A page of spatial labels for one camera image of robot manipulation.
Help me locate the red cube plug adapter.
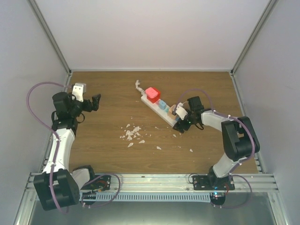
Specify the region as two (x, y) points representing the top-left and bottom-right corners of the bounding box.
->
(147, 92), (160, 104)

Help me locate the pink plug adapter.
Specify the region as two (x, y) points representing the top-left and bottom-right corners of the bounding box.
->
(145, 87), (160, 99)

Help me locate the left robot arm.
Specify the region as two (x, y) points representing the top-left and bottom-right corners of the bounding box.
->
(34, 92), (101, 211)

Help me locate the white power strip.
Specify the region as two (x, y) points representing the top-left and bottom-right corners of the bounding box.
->
(141, 95), (179, 127)

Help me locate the blue plug adapter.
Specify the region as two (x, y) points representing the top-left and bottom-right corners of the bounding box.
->
(158, 100), (167, 110)

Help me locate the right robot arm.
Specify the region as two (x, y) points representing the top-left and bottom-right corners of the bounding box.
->
(171, 97), (260, 190)

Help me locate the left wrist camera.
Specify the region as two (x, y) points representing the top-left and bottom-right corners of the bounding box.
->
(71, 82), (86, 102)

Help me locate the white power strip cord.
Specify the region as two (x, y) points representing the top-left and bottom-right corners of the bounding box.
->
(135, 79), (146, 96)

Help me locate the tan wooden plug adapter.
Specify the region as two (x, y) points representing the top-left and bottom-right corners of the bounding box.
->
(167, 105), (177, 118)

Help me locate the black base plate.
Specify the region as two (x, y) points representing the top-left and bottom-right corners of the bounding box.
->
(192, 175), (235, 191)
(81, 175), (111, 194)

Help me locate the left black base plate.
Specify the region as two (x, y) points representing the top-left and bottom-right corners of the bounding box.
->
(81, 175), (111, 194)

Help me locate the slotted cable duct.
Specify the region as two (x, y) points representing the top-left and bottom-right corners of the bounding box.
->
(84, 192), (210, 203)

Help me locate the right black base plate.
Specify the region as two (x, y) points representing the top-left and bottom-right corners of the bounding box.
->
(192, 175), (235, 191)

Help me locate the aluminium front rail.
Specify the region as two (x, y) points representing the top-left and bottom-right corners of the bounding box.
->
(25, 172), (279, 194)

